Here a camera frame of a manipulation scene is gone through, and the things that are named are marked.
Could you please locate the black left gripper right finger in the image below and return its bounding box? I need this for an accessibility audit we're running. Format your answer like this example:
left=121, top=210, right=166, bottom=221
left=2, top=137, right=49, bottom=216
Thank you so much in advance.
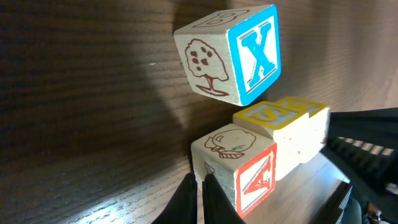
left=202, top=174, right=246, bottom=224

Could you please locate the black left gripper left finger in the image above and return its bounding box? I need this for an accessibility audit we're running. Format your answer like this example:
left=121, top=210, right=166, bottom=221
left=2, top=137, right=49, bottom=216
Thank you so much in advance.
left=152, top=173, right=198, bottom=224

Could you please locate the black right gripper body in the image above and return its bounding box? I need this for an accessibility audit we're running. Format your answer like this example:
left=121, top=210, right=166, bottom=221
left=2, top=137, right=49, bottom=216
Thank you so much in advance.
left=320, top=108, right=397, bottom=223

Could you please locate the red A wooden block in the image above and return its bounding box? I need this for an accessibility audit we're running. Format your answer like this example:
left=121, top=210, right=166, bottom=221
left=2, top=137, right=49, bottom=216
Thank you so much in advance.
left=191, top=123, right=277, bottom=218

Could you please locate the engraved number wooden block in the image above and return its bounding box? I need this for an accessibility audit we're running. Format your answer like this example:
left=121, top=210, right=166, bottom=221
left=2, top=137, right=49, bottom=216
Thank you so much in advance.
left=232, top=100, right=308, bottom=182

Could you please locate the blue X wooden block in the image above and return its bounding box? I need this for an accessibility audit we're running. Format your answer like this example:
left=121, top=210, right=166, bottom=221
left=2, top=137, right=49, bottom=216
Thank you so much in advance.
left=174, top=4, right=282, bottom=106

